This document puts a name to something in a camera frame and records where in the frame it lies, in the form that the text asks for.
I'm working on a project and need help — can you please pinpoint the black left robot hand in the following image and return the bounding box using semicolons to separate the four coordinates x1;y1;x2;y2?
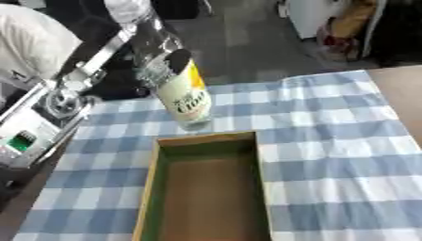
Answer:
51;14;193;101

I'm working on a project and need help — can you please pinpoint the clear bottle with yellow label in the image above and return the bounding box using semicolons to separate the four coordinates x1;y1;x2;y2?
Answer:
104;0;217;133

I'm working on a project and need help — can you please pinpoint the tan cardboard box green inside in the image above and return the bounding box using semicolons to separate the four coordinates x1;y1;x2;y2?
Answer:
130;130;276;241

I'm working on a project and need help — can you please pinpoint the person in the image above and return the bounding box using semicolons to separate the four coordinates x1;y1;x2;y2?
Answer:
0;3;86;92

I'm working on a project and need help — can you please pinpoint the white cabinet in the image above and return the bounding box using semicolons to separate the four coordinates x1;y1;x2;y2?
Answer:
284;0;355;40

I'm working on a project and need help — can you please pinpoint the tan and red bag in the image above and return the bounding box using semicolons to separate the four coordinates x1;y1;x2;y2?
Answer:
315;0;382;62

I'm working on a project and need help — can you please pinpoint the black bag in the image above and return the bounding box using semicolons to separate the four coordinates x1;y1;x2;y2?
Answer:
361;0;422;68

